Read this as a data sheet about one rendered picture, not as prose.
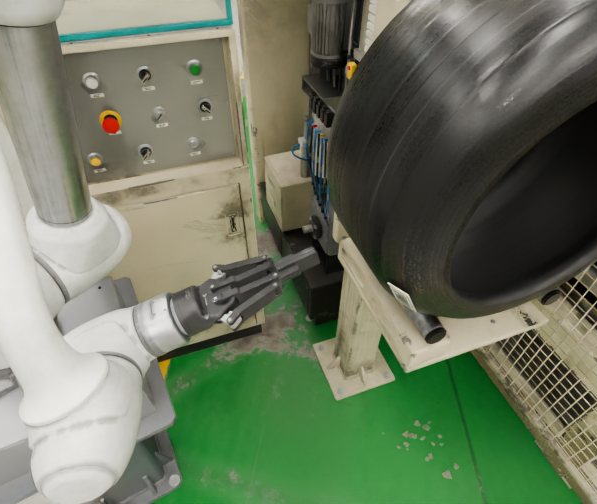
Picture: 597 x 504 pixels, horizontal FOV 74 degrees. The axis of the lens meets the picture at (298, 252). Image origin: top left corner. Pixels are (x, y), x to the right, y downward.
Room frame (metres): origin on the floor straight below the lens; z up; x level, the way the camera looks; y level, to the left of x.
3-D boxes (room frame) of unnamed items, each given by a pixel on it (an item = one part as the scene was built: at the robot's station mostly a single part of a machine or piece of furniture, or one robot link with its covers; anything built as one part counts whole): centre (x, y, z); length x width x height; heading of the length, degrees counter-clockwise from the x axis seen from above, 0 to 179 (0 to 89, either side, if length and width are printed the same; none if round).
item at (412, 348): (0.59, -0.21, 0.84); 0.36 x 0.09 x 0.06; 19
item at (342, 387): (0.87, -0.24, 0.02); 0.27 x 0.27 x 0.04; 19
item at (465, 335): (0.63, -0.34, 0.80); 0.37 x 0.36 x 0.02; 109
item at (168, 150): (1.11, 0.47, 0.63); 0.56 x 0.41 x 1.27; 109
